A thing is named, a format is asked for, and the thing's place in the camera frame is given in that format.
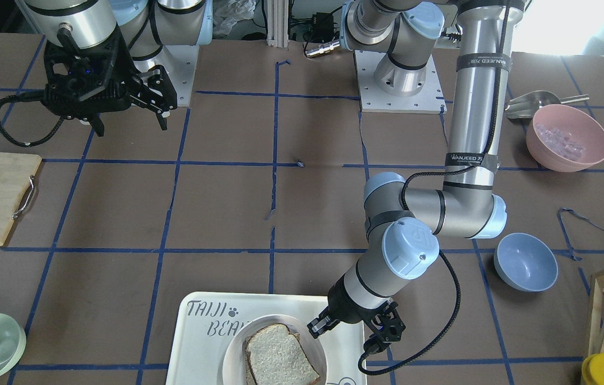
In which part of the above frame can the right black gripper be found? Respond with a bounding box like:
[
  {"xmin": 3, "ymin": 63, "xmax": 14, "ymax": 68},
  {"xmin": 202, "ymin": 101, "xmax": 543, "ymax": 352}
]
[{"xmin": 0, "ymin": 27, "xmax": 178, "ymax": 148}]

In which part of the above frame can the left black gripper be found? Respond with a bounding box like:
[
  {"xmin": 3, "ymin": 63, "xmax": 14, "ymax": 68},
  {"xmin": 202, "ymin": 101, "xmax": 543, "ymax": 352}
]
[{"xmin": 307, "ymin": 279, "xmax": 406, "ymax": 356}]

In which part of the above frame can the cream round plate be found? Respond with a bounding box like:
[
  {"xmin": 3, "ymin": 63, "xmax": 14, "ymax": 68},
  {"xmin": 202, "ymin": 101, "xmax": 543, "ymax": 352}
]
[{"xmin": 223, "ymin": 314, "xmax": 328, "ymax": 384}]

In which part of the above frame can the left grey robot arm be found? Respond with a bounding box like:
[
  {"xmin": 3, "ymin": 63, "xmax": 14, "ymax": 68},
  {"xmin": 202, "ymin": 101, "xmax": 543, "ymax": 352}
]
[{"xmin": 308, "ymin": 1, "xmax": 527, "ymax": 356}]

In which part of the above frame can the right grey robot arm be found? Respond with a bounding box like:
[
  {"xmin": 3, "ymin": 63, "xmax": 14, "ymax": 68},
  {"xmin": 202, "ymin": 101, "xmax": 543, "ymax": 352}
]
[{"xmin": 0, "ymin": 1, "xmax": 213, "ymax": 147}]

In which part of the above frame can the cream bear serving tray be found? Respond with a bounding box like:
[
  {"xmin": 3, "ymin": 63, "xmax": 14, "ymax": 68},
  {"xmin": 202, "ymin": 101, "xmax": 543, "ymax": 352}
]
[{"xmin": 166, "ymin": 291, "xmax": 368, "ymax": 384}]

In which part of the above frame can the blue bowl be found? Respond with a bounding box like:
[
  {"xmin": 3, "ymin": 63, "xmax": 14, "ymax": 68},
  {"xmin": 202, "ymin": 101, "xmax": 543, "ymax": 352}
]
[{"xmin": 493, "ymin": 233, "xmax": 559, "ymax": 292}]

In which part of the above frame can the pink bowl with ice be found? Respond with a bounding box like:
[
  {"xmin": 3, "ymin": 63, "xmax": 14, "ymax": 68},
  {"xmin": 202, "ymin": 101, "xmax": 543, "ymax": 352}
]
[{"xmin": 526, "ymin": 104, "xmax": 604, "ymax": 172}]

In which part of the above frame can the metal scoop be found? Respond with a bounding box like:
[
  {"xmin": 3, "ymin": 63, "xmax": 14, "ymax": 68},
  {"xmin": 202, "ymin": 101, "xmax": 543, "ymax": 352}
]
[{"xmin": 504, "ymin": 90, "xmax": 590, "ymax": 120}]

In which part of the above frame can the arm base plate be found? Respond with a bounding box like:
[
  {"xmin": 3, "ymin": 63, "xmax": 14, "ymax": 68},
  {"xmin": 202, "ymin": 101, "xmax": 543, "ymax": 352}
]
[
  {"xmin": 130, "ymin": 44, "xmax": 199, "ymax": 109},
  {"xmin": 355, "ymin": 51, "xmax": 448, "ymax": 114}
]

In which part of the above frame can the aluminium frame post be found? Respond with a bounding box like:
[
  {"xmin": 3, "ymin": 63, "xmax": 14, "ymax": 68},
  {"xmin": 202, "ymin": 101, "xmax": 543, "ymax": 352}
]
[{"xmin": 262, "ymin": 0, "xmax": 290, "ymax": 50}]

